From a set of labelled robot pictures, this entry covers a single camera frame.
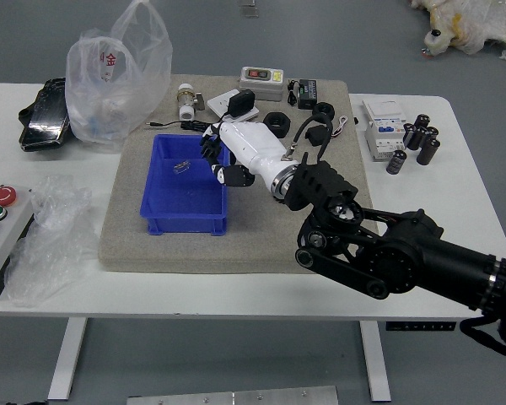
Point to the big black nut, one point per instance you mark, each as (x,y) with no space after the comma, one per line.
(274,120)

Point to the brass valve white ends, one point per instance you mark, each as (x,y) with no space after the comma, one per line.
(186,101)

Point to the black toothed gear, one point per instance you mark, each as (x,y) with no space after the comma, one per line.
(211,147)

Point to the black plastic case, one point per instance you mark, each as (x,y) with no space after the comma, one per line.
(44,114)

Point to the blue plastic box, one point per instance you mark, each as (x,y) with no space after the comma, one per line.
(185,202)

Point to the white circuit breaker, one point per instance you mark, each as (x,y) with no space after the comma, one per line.
(383,126)

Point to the crumpled clear plastic bag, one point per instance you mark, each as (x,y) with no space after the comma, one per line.
(46,249)

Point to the small black power module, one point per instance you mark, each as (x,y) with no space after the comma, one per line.
(308,93)

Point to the black power adapter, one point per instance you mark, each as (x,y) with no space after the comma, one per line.
(241,103)

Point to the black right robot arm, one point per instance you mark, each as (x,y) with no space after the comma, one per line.
(405,257)

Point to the grey control box with buttons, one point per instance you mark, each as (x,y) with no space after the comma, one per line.
(0,236)

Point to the metal floor plate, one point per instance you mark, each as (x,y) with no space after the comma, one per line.
(249,8)

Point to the white table leg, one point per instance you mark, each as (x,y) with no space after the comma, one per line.
(375,363)
(67,358)

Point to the plush toy in plastic wrap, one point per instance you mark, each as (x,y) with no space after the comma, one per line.
(468,25)

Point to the white plastic bag red print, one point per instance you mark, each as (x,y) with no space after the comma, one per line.
(93,105)

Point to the grey metal plate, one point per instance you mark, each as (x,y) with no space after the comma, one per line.
(232,396)

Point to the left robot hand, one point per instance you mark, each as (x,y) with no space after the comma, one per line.
(8,403)

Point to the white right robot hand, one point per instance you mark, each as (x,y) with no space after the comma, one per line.
(253,145)

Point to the grey-brown mat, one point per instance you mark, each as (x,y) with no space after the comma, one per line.
(122,236)

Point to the grey switch box two buttons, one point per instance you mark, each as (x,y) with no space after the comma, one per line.
(261,84)

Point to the black clamp block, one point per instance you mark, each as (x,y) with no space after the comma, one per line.
(315,136)

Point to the black table control panel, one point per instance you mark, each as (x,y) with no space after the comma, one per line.
(419,326)

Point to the black cylindrical capacitor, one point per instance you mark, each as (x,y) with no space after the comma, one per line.
(433,131)
(396,161)
(429,151)
(422,120)
(407,131)
(415,138)

